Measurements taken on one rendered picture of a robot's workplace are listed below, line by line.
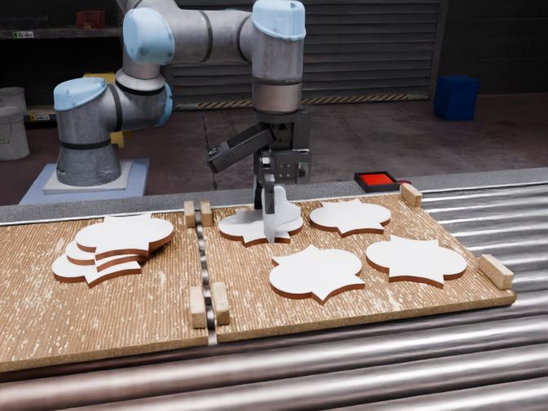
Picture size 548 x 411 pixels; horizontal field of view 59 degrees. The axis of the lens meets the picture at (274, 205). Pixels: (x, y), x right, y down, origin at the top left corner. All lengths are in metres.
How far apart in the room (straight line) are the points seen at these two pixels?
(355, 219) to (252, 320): 0.31
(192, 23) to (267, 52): 0.12
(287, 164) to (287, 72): 0.14
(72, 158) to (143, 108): 0.20
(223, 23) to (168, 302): 0.41
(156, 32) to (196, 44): 0.06
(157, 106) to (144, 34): 0.54
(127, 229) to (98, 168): 0.45
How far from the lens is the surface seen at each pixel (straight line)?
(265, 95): 0.72
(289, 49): 0.71
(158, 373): 0.59
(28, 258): 0.83
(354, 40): 5.69
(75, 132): 1.19
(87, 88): 1.17
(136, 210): 0.97
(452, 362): 0.62
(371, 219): 0.85
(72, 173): 1.22
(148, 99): 1.21
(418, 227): 0.86
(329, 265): 0.71
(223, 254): 0.76
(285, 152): 0.75
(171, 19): 0.73
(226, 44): 0.76
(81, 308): 0.69
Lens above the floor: 1.33
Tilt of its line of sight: 25 degrees down
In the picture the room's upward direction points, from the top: straight up
